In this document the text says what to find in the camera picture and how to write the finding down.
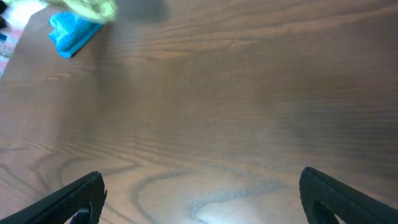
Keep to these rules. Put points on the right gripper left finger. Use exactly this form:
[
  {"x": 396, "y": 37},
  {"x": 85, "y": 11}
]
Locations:
[{"x": 80, "y": 202}]

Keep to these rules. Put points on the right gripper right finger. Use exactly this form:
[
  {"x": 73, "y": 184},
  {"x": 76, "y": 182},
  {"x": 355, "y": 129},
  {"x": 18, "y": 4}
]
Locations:
[{"x": 326, "y": 200}]

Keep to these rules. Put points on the light green cloth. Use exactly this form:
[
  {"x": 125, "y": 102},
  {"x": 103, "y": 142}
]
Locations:
[{"x": 95, "y": 10}]

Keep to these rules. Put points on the folded blue cloth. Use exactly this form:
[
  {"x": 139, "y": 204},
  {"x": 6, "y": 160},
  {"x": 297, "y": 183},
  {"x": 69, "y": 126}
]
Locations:
[{"x": 71, "y": 32}]

